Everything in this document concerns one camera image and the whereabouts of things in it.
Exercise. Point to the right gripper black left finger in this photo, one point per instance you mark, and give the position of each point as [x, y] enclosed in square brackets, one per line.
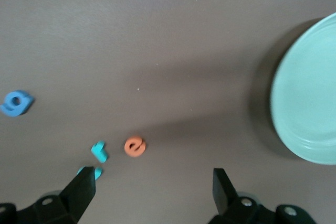
[78, 192]

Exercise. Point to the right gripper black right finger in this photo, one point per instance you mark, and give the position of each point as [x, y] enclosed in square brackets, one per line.
[225, 197]

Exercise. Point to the teal foam letter d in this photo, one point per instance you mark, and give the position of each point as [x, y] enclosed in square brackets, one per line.
[98, 172]

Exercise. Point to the teal foam letter r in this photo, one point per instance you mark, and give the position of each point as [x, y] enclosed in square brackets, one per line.
[101, 155]

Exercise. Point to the orange foam letter e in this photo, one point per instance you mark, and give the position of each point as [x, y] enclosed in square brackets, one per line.
[127, 146]

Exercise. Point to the blue foam letter g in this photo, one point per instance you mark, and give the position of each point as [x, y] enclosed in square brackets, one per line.
[10, 111]

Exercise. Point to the mint green plate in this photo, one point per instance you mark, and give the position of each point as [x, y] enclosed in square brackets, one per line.
[309, 90]

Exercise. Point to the brown table cover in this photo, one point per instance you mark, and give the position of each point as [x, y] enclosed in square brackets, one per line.
[157, 24]

